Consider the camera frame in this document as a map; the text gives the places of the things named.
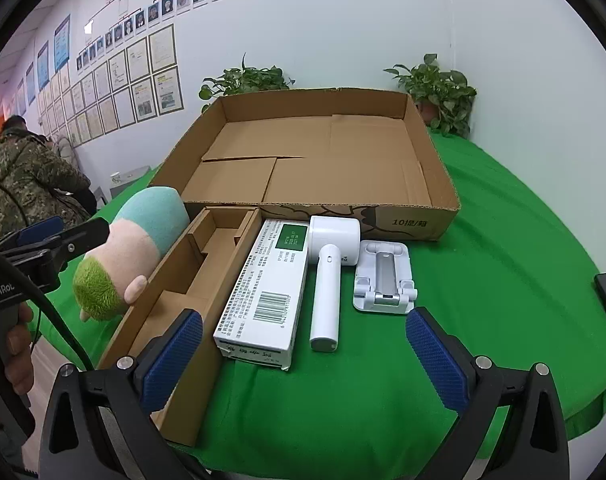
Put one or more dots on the potted plant in brown pot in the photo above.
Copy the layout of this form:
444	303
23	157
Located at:
438	90

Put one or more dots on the group of framed wall certificates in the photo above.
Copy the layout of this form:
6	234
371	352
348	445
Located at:
133	85

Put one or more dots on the blue chair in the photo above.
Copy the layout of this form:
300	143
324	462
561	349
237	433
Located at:
35	227

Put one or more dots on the person's left hand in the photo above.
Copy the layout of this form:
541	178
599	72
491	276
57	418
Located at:
18	355

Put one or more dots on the grey cabinet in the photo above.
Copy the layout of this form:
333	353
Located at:
130	182

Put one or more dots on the pastel plush toy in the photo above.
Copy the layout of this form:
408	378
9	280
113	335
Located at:
133	240

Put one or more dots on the white handheld fan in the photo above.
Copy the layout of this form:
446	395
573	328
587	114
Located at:
325	300

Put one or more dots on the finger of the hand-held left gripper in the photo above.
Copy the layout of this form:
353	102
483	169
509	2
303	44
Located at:
78	237
38	270

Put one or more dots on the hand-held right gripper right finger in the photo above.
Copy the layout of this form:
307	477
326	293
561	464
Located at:
435	360

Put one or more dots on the blue wall poster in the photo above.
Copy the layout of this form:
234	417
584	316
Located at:
62	42
30	82
43	65

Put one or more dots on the bushy potted plant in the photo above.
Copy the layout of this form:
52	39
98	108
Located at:
243	80

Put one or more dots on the large cardboard box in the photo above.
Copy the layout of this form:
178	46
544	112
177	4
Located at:
333	160

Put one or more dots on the white folding phone stand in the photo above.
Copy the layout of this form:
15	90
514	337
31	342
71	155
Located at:
383	270

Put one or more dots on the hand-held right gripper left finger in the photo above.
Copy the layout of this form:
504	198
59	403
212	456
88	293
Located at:
175	360

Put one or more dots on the white medicine box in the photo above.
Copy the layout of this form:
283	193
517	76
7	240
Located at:
268	290

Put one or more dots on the narrow cardboard insert tray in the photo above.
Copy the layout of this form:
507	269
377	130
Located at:
183	280

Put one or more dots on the green tablecloth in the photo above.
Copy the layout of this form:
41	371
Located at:
508	260

